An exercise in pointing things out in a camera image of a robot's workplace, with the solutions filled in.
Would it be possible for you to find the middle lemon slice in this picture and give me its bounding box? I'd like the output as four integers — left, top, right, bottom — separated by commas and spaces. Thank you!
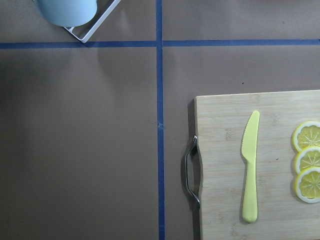
294, 146, 320, 174

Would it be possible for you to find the top lemon slice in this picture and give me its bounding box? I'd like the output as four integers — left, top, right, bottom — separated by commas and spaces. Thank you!
291, 120, 320, 152

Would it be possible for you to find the light blue plastic cup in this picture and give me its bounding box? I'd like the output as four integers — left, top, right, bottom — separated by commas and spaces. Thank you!
33, 0, 98, 27

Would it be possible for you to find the lemon slice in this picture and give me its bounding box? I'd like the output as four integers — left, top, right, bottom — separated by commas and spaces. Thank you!
294, 167, 320, 204
291, 120, 320, 152
294, 146, 320, 174

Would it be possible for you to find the bamboo cutting board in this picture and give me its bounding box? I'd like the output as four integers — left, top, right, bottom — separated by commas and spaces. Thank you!
194, 90, 320, 240

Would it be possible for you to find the yellow plastic knife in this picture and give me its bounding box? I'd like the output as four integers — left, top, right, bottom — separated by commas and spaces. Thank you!
241, 110, 260, 224

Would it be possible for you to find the white wire cup rack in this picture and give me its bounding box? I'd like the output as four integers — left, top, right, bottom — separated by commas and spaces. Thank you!
64, 0, 121, 44

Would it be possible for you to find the bottom lemon slice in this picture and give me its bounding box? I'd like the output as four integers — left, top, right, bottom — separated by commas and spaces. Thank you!
294, 167, 320, 204

